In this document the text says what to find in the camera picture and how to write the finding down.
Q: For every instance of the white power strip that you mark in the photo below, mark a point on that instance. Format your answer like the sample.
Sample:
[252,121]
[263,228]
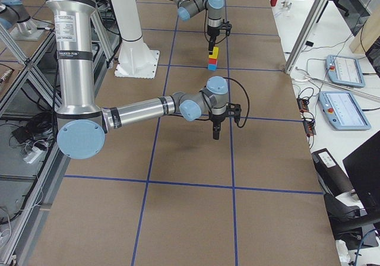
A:
[33,155]

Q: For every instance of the blue teach pendant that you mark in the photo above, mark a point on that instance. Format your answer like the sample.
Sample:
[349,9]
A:
[344,70]
[342,111]

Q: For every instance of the red cube block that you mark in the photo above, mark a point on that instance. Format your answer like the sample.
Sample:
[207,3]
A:
[212,61]

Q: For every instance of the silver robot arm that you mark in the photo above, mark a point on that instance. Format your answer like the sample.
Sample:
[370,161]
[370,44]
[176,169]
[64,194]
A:
[214,22]
[82,125]

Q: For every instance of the near blue teach pendant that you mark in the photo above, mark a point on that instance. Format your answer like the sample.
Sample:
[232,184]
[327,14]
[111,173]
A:
[342,111]

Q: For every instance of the small electronics board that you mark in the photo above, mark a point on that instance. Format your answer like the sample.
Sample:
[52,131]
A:
[303,105]

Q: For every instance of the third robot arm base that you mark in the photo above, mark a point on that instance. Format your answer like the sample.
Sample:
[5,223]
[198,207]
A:
[13,13]

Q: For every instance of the yellow cube block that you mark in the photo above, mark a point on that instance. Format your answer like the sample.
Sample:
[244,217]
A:
[215,53]

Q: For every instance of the far blue teach pendant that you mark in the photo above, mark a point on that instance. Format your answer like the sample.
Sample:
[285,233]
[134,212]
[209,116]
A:
[344,70]

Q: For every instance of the black monitor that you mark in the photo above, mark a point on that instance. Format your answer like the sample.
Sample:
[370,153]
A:
[362,167]

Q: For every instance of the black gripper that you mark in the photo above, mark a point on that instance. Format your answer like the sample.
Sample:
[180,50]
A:
[217,120]
[212,31]

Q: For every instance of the blue cube block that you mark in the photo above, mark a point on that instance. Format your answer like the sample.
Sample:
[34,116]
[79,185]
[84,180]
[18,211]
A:
[212,67]

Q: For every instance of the white camera pole with base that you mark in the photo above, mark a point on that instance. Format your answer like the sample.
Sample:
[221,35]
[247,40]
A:
[135,58]

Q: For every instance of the aluminium frame post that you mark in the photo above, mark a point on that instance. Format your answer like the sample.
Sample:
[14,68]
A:
[313,14]

